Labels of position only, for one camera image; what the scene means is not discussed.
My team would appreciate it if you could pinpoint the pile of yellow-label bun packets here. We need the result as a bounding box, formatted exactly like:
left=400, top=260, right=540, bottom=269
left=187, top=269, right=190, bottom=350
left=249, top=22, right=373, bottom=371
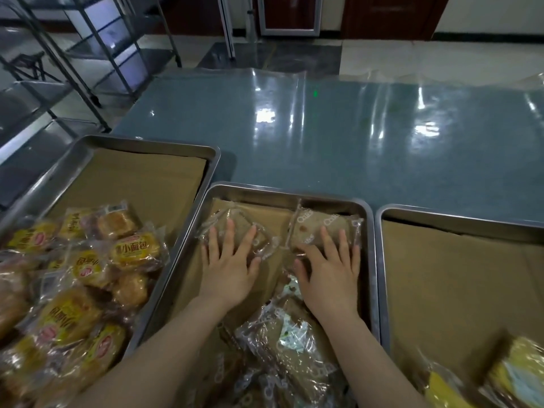
left=0, top=201, right=171, bottom=408

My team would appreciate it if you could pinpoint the yellow wrapped cake packet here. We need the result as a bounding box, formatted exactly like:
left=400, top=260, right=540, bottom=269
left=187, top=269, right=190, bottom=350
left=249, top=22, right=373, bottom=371
left=484, top=333, right=544, bottom=408
left=423, top=369, right=470, bottom=408

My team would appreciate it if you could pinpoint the person's left hand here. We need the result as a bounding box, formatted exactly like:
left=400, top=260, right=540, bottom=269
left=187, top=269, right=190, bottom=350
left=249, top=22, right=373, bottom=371
left=199, top=218, right=262, bottom=309

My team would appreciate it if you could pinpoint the brown cardboard tray liner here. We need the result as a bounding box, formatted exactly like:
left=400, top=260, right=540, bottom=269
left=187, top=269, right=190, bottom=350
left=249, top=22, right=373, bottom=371
left=168, top=197, right=367, bottom=408
left=42, top=147, right=208, bottom=294
left=380, top=219, right=544, bottom=389

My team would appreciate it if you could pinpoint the steel baking tray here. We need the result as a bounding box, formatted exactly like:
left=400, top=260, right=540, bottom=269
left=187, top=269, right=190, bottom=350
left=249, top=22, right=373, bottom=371
left=123, top=181, right=378, bottom=408
left=374, top=203, right=544, bottom=408
left=0, top=134, right=222, bottom=408

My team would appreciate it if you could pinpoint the clear brown bread packet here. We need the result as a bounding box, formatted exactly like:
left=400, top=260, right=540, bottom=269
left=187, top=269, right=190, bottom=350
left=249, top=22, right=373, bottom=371
left=286, top=203, right=365, bottom=270
left=195, top=205, right=280, bottom=270

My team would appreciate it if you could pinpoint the person's right forearm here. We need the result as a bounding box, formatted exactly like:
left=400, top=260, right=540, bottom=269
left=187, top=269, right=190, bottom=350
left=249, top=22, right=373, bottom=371
left=307, top=305, right=431, bottom=408

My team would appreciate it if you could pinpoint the metal framed glass door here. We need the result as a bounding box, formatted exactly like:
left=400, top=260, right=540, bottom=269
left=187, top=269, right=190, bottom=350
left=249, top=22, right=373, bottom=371
left=254, top=0, right=322, bottom=37

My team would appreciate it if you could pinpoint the dark wooden door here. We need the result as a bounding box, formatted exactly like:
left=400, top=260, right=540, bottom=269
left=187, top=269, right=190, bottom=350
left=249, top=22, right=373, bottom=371
left=340, top=0, right=451, bottom=41

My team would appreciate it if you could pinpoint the pile of clear bread packets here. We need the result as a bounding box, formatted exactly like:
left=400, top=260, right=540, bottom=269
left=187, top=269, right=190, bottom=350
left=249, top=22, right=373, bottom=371
left=199, top=267, right=354, bottom=408

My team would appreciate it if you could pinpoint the person's right hand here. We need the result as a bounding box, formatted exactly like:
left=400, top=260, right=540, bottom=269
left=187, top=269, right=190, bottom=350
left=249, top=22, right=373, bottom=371
left=293, top=227, right=363, bottom=322

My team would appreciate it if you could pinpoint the steel shelving rack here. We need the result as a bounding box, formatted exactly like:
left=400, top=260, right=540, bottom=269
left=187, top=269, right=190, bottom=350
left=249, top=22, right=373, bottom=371
left=17, top=0, right=183, bottom=110
left=0, top=2, right=113, bottom=211

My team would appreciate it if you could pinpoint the black folding stool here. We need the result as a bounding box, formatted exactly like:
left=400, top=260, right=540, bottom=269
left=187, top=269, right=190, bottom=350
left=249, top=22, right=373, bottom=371
left=8, top=51, right=48, bottom=83

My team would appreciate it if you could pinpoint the person's left forearm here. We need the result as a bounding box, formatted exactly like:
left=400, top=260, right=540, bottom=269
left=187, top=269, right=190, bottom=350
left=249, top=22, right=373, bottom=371
left=68, top=293, right=246, bottom=408

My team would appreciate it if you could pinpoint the metal frame post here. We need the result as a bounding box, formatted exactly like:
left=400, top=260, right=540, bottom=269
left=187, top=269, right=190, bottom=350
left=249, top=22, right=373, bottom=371
left=216, top=0, right=235, bottom=56

